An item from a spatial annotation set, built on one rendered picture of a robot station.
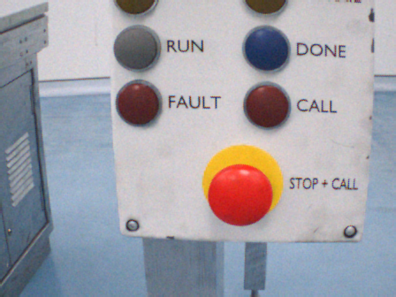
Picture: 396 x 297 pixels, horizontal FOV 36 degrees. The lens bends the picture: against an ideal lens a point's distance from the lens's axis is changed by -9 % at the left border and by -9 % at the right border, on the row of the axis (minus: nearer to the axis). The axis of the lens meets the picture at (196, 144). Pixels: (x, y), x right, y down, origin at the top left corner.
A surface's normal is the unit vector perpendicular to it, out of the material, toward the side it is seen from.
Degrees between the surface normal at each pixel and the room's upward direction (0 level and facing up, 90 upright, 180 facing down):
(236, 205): 94
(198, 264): 90
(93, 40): 90
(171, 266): 90
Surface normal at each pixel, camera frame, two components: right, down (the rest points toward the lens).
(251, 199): -0.07, 0.30
